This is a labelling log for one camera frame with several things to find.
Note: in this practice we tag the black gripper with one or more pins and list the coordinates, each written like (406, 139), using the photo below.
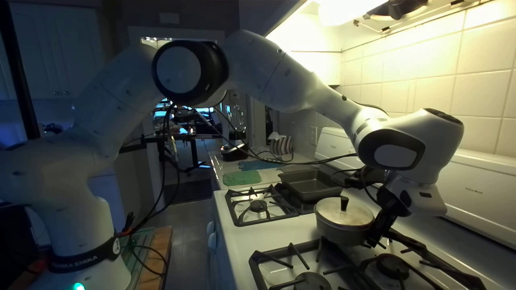
(393, 204)

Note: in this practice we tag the silver metal pot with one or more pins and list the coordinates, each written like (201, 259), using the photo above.
(341, 233)

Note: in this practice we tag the silver lid with black knob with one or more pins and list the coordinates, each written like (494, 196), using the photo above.
(344, 212)

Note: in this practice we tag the dark metal baking pan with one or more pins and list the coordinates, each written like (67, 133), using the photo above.
(309, 186)

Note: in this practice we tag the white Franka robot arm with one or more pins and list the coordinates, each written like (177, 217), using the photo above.
(301, 81)

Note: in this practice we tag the round black burner cap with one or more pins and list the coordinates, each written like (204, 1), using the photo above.
(393, 267)
(259, 205)
(312, 283)

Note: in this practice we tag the black stove grate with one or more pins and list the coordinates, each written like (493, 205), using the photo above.
(333, 259)
(252, 210)

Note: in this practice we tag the white gas stove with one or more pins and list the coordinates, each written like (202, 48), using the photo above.
(485, 199)

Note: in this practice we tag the dish rack with plates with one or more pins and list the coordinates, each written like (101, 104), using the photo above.
(281, 144)

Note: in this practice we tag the blue mat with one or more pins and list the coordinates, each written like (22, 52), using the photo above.
(260, 164)

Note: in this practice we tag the green mat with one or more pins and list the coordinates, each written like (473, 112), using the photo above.
(243, 178)

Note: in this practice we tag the black appliance base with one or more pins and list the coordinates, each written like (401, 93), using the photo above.
(235, 152)

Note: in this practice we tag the black background table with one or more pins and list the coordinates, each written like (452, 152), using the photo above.
(183, 138)

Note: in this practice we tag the lit range hood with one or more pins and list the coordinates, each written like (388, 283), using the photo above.
(344, 11)

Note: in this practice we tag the wooden board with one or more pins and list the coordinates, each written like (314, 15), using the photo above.
(156, 259)

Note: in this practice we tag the bright window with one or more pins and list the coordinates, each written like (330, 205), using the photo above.
(162, 114)

